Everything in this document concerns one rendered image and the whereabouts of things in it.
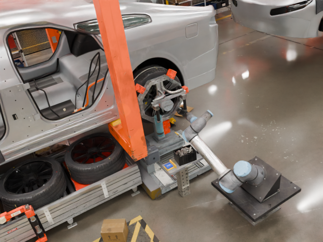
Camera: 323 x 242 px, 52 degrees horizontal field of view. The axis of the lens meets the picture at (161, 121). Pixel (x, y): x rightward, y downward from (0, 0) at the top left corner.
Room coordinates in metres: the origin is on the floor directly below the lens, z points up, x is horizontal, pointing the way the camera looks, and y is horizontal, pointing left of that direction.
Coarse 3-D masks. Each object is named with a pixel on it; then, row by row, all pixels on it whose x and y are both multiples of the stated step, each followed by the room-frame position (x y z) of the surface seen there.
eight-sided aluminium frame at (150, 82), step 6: (156, 78) 3.29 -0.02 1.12; (162, 78) 3.28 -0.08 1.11; (168, 78) 3.31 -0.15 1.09; (150, 84) 3.21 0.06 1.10; (180, 84) 3.37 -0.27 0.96; (138, 96) 3.20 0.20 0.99; (144, 96) 3.17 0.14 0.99; (138, 102) 3.18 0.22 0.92; (180, 102) 3.36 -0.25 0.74; (174, 108) 3.34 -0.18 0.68; (144, 114) 3.15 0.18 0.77; (168, 114) 3.33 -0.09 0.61; (150, 120) 3.18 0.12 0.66; (162, 120) 3.26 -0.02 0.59
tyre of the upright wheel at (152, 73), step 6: (144, 66) 3.52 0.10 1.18; (150, 66) 3.50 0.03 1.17; (156, 66) 3.51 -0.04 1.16; (138, 72) 3.43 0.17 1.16; (144, 72) 3.39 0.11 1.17; (150, 72) 3.34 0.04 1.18; (156, 72) 3.35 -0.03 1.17; (162, 72) 3.38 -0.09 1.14; (138, 78) 3.32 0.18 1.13; (144, 78) 3.28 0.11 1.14; (150, 78) 3.31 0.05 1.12; (174, 78) 3.44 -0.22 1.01; (144, 84) 3.27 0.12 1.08; (144, 120) 3.24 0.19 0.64
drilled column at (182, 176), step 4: (176, 172) 2.65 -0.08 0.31; (180, 172) 2.58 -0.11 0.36; (184, 172) 2.60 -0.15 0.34; (176, 176) 2.66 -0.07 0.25; (180, 176) 2.58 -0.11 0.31; (184, 176) 2.60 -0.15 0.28; (180, 180) 2.59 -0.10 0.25; (184, 180) 2.60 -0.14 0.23; (188, 180) 2.62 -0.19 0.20; (180, 184) 2.60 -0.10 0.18; (184, 184) 2.59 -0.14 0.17; (188, 184) 2.62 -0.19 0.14; (180, 188) 2.61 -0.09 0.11; (184, 188) 2.61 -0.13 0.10; (188, 188) 2.61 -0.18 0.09; (180, 192) 2.62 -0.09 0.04; (184, 192) 2.59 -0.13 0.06; (188, 192) 2.61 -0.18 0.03; (184, 196) 2.59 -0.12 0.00
